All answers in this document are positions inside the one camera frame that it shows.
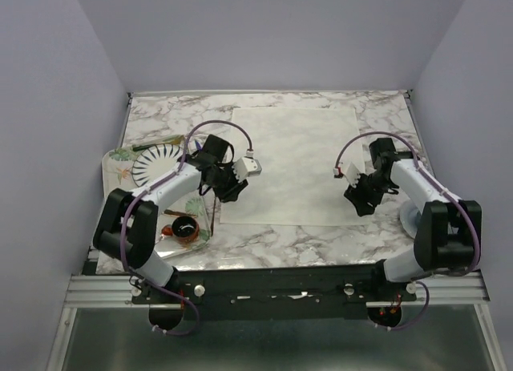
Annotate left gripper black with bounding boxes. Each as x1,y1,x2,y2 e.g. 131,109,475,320
211,162,248,204

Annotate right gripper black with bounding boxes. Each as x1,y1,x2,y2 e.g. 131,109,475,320
344,170,394,217

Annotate white cloth napkin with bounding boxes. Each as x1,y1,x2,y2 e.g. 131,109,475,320
220,107,370,227

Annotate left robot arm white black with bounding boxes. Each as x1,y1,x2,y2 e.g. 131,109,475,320
93,135,261,303

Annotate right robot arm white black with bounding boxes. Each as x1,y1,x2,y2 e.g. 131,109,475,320
333,131,482,300

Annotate rose gold fork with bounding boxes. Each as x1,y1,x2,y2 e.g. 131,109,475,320
210,197,219,236

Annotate white saucer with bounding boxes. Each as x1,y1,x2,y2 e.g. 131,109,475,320
399,200,422,239

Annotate black and copper small bowl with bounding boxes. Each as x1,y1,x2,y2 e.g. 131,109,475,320
172,216,200,244

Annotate green chopsticks on tray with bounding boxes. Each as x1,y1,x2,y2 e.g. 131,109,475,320
131,135,185,152

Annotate copper spoon on tray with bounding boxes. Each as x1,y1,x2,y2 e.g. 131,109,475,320
160,224,173,238

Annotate white plate blue stripes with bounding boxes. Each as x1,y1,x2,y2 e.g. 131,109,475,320
131,143,183,187

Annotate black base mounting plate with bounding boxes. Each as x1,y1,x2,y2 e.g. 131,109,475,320
128,262,418,320

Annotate leaf pattern serving tray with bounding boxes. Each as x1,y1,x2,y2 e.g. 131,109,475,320
101,135,213,268

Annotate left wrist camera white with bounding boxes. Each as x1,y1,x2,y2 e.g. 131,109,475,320
232,156,262,183

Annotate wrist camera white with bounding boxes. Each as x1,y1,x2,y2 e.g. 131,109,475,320
333,163,362,188
232,156,262,183

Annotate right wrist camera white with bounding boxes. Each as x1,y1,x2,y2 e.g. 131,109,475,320
333,163,362,188

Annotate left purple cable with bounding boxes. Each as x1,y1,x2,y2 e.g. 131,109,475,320
119,119,256,337

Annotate purple cable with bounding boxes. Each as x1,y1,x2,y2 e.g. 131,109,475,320
334,131,482,333
119,119,256,337

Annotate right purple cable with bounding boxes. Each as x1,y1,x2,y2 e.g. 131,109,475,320
334,131,482,333

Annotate aluminium frame rail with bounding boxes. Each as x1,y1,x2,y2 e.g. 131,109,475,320
64,272,490,308

